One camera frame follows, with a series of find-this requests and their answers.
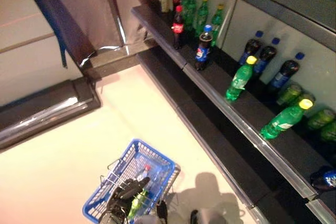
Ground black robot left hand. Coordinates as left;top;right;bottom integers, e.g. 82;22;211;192
101;176;151;224

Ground water bottle red label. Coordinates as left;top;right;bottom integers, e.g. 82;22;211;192
136;165;152;183

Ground blue plastic shopping basket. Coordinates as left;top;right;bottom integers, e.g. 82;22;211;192
82;138;181;223

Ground small bottles in basket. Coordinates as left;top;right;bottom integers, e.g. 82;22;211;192
135;189;149;205

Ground silver robot left leg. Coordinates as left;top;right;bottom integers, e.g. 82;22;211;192
135;200;169;224

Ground silver robot leg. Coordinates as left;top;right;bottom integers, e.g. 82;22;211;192
190;209;224;224
135;200;169;224

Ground silver robot right leg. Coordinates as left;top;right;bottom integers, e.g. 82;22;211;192
190;209;224;224

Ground black base shelf board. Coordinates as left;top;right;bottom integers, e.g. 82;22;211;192
248;182;316;224
177;82;289;210
136;49;190;112

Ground dark low display shelf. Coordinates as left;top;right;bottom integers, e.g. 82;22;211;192
0;78;102;150

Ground dark stone floor plinth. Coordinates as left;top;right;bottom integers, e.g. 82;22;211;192
80;37;158;82

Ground dark curtain sheet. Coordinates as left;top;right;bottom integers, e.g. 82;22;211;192
15;0;153;69

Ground dark grey shelf board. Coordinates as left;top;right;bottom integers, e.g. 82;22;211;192
215;0;336;51

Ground dark shelf board clear rail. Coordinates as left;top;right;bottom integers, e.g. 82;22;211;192
130;5;188;70
183;44;336;201
306;176;336;224

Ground blue hanging strap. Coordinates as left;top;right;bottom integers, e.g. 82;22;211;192
34;0;68;69

